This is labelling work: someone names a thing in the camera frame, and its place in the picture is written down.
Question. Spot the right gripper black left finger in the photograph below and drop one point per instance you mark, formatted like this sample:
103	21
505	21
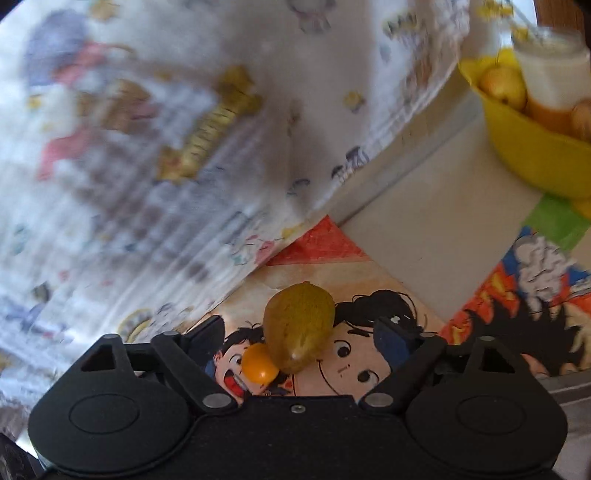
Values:
181	357

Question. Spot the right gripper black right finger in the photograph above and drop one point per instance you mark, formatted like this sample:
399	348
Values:
411	358

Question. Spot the small orange kumquat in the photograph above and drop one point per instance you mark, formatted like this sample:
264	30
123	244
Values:
258	366

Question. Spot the large brown-green fruit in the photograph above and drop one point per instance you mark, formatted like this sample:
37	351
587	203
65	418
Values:
297	325

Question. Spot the colourful cartoon drawing mat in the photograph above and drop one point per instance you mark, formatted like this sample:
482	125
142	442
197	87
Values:
536	301

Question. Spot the grey metal tray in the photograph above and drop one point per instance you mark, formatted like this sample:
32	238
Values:
572	393

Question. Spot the white cartoon print cloth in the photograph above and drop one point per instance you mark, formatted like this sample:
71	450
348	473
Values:
154	153

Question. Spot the yellow plastic bowl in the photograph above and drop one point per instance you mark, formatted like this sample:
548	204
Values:
551	162

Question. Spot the yellow apple in bowl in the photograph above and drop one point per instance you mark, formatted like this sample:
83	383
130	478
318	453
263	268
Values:
506	85

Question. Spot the striped pepino in bowl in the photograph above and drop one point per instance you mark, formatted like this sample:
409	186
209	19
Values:
581	120

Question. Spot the white foam cup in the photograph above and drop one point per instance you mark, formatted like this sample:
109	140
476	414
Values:
555	64

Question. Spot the brown wooden frame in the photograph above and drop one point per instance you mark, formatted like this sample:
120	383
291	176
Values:
562	14

